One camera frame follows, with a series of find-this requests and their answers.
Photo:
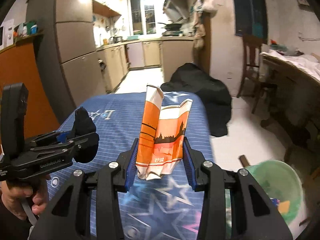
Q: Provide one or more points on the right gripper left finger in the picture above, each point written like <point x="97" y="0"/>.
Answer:
<point x="86" y="205"/>

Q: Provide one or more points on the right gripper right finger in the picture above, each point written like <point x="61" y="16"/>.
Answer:
<point x="254" y="216"/>

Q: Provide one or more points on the black cloth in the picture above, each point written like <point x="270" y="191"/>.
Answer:
<point x="84" y="134"/>

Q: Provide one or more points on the orange white paper box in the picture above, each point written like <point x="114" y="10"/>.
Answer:
<point x="160" y="145"/>

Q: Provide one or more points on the tan sponge block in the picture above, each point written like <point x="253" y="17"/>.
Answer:
<point x="283" y="207"/>

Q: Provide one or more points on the green lined trash bin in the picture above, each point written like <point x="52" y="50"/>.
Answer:
<point x="280" y="181"/>

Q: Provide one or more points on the beige kitchen cabinets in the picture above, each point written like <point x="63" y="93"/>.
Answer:
<point x="165" y="52"/>

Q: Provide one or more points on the kitchen window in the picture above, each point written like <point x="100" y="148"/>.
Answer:
<point x="143" y="17"/>

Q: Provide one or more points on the person's left hand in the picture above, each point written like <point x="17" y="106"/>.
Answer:
<point x="13" y="194"/>

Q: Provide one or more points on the blue star-pattern tablecloth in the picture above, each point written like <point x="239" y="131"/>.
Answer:
<point x="160" y="199"/>

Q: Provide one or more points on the orange wooden cabinet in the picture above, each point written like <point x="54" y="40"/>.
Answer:
<point x="19" y="71"/>

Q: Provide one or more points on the grey refrigerator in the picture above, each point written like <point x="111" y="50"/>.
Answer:
<point x="65" y="53"/>

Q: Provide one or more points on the black bag on floor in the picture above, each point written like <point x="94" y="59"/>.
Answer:
<point x="213" y="93"/>

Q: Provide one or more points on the white microwave oven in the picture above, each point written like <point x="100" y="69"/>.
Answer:
<point x="7" y="34"/>

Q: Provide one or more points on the wooden dining table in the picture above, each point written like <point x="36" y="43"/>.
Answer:
<point x="294" y="105"/>

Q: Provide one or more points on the black wok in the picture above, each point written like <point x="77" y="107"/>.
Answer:
<point x="172" y="26"/>

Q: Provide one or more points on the range hood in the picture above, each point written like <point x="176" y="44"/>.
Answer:
<point x="177" y="11"/>

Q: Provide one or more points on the wooden chair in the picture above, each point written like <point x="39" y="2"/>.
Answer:
<point x="252" y="47"/>

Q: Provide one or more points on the white cloth on table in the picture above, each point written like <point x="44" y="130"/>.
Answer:
<point x="308" y="64"/>

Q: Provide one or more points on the hanging white plastic bag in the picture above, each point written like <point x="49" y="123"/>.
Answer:
<point x="209" y="6"/>

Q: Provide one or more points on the dark interior window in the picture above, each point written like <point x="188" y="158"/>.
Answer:
<point x="251" y="18"/>

